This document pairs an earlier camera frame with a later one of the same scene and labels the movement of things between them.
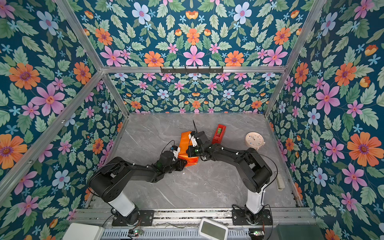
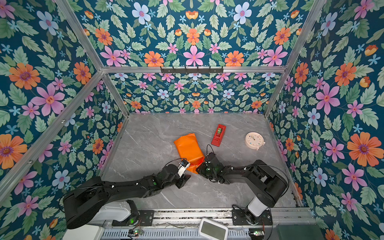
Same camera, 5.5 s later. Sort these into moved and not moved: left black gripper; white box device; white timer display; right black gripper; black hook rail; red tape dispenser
Moved: right black gripper; left black gripper
Not moved: red tape dispenser; black hook rail; white box device; white timer display
